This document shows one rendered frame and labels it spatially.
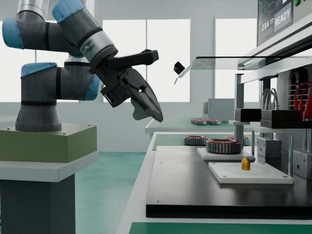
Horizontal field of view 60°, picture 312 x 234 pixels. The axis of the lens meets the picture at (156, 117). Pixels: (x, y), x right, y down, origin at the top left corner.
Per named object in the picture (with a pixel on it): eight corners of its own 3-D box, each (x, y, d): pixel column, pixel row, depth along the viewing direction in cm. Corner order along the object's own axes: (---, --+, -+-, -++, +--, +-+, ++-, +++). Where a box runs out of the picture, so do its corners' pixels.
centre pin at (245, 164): (243, 170, 62) (243, 158, 62) (240, 168, 64) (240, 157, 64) (251, 170, 62) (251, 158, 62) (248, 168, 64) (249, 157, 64)
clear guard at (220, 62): (176, 78, 74) (176, 56, 74) (173, 85, 98) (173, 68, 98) (296, 78, 73) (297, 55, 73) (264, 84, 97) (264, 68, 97)
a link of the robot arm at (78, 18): (76, 5, 70) (75, -14, 62) (103, 39, 71) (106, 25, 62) (50, 21, 68) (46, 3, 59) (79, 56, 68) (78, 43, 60)
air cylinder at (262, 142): (264, 157, 83) (265, 139, 83) (256, 153, 91) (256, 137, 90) (281, 158, 83) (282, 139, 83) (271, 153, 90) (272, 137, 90)
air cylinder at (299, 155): (306, 179, 59) (306, 154, 59) (289, 171, 66) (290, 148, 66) (329, 179, 59) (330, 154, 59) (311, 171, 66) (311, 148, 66)
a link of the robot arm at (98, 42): (109, 29, 66) (91, 32, 59) (121, 44, 67) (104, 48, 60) (91, 48, 70) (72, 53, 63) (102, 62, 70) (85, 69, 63)
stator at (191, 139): (186, 146, 119) (186, 138, 119) (181, 142, 131) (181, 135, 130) (211, 146, 120) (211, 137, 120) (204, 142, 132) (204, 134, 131)
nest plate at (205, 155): (203, 159, 80) (203, 155, 80) (197, 151, 95) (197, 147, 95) (254, 160, 80) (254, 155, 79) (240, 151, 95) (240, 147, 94)
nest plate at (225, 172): (219, 183, 56) (219, 177, 56) (208, 166, 71) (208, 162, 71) (293, 184, 55) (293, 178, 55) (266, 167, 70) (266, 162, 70)
